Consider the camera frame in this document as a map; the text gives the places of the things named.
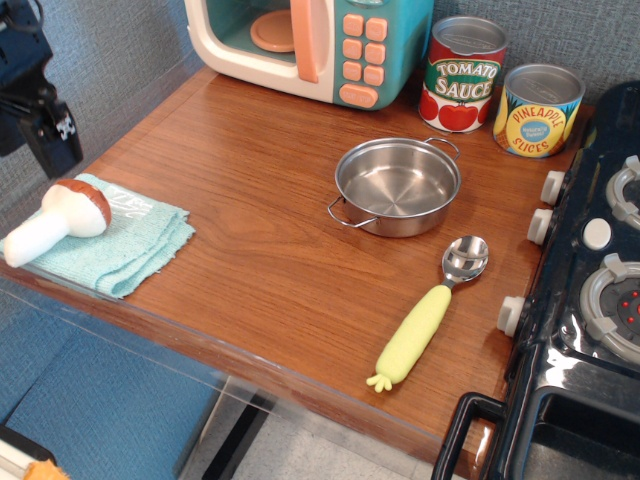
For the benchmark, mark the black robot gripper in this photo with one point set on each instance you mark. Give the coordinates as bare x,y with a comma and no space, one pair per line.
30,110

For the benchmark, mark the plush white brown mushroom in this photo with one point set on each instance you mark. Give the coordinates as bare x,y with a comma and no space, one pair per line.
69,208

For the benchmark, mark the light blue cloth napkin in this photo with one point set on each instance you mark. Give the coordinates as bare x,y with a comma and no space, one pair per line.
144,235

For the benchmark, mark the orange object at corner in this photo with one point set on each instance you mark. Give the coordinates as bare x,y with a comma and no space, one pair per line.
44,470

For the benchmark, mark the teal toy microwave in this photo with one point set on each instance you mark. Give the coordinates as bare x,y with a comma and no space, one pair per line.
357,54

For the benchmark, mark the small steel pot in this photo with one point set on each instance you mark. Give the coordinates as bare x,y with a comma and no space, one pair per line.
396,187

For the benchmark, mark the tomato sauce can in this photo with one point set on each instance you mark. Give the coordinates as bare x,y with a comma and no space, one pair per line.
464,61

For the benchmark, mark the pineapple slices can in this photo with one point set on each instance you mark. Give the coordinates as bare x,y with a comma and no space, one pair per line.
537,110

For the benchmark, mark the black toy stove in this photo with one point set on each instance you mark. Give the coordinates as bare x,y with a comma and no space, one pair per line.
571,408

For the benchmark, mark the spoon with yellow handle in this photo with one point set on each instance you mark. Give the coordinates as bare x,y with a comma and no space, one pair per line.
464,260

